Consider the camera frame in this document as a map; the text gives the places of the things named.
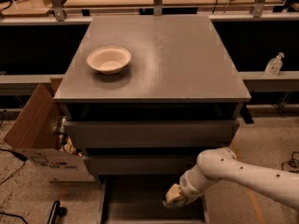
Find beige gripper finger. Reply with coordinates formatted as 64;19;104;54
174;197;198;208
165;184;185;204

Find green can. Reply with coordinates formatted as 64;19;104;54
162;200;180;209

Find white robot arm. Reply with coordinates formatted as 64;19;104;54
163;148;299;210

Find grey bottom drawer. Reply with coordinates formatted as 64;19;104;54
99;175;209;224

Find grey drawer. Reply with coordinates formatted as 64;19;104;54
83;155;196;175
65;119;239;148
99;175;209;224

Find grey top drawer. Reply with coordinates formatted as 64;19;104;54
65;119;239;148

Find grey middle drawer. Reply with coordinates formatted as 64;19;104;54
83;155;196;175

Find grey drawer cabinet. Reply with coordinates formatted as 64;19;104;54
53;14;252;224

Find cans inside cardboard box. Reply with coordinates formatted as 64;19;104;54
57;117;82;157

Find black device bottom left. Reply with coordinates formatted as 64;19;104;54
47;201;67;224

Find beige paper bowl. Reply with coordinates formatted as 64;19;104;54
87;46;131;75

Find open cardboard box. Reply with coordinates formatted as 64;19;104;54
4;83;94;182

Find clear sanitizer pump bottle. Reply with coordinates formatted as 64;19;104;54
264;52;284;76

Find black cable right floor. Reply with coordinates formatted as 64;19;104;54
280;150;299;173

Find black cable floor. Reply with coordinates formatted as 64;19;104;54
0;148;28;187
280;150;299;173

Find black cable left floor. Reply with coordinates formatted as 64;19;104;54
0;148;28;187

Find metal railing frame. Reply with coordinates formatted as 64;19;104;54
1;0;298;21

